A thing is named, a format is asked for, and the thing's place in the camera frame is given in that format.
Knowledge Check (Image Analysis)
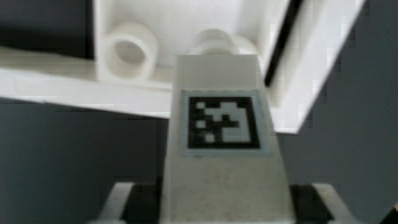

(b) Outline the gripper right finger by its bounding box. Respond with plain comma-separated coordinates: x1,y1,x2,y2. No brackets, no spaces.
290,183,359,224

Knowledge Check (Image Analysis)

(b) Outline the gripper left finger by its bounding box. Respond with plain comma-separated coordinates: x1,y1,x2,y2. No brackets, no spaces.
95,182,160,224

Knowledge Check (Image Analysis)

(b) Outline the white chair leg block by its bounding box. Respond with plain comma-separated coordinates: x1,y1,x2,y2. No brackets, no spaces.
157,28,299,224

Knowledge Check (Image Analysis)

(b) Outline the white chair seat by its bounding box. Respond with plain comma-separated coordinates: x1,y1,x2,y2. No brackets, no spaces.
93,0,292,89

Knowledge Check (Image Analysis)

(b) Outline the white U-shaped fence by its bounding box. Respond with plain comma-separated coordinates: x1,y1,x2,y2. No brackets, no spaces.
0,0,366,134

